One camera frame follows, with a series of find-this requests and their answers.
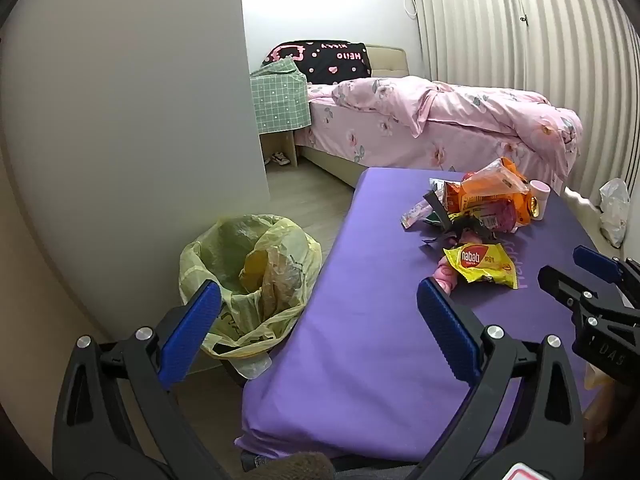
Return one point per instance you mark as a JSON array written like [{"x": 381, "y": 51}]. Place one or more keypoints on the wooden bedside table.
[{"x": 287, "y": 147}]

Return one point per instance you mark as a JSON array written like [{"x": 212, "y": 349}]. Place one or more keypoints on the green checked cloth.
[{"x": 280, "y": 100}]

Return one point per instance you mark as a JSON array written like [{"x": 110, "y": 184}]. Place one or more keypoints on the pink cup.
[{"x": 541, "y": 191}]

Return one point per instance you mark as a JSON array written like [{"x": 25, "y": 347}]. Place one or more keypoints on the beige bed with pink sheet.
[{"x": 390, "y": 135}]

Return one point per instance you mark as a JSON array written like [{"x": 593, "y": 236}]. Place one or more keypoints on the trash bin with yellow bag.
[{"x": 225, "y": 245}]

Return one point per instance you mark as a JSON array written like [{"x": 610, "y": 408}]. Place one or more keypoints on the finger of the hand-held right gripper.
[
  {"x": 562, "y": 284},
  {"x": 595, "y": 262}
]

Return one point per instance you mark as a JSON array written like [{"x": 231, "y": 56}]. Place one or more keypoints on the white pleated curtain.
[{"x": 525, "y": 20}]

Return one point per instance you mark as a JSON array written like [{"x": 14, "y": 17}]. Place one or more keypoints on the purple table cloth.
[{"x": 360, "y": 285}]

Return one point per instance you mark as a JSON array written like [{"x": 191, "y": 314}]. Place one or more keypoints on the pink floral duvet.
[{"x": 475, "y": 105}]

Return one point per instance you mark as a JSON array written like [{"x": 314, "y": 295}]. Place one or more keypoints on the orange chips packet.
[{"x": 452, "y": 197}]

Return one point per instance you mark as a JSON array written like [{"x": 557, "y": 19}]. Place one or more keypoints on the orange plastic snack bag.
[{"x": 495, "y": 177}]

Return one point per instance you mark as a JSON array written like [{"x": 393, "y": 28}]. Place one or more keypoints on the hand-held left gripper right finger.
[{"x": 445, "y": 325}]

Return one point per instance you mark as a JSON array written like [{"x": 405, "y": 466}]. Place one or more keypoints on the red pink snack packet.
[{"x": 497, "y": 217}]

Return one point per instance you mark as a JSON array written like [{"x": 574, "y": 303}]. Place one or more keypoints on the small shoe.
[{"x": 277, "y": 159}]

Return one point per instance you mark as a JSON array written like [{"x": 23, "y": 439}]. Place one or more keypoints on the white plastic bag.
[{"x": 615, "y": 210}]

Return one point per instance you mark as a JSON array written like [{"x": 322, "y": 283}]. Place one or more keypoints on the yellow snack packet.
[{"x": 480, "y": 260}]

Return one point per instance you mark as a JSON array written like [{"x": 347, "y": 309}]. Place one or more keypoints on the brown fuzzy cloth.
[{"x": 295, "y": 466}]

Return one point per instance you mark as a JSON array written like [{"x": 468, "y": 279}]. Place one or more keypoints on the black wrapper scrap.
[{"x": 440, "y": 210}]

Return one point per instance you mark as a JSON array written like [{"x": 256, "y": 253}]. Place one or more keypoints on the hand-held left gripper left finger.
[{"x": 192, "y": 330}]

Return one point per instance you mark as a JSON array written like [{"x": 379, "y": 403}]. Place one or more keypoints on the black pink printed pillow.
[{"x": 325, "y": 62}]

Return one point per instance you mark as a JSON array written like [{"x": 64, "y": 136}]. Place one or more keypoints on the person's right hand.
[{"x": 597, "y": 405}]

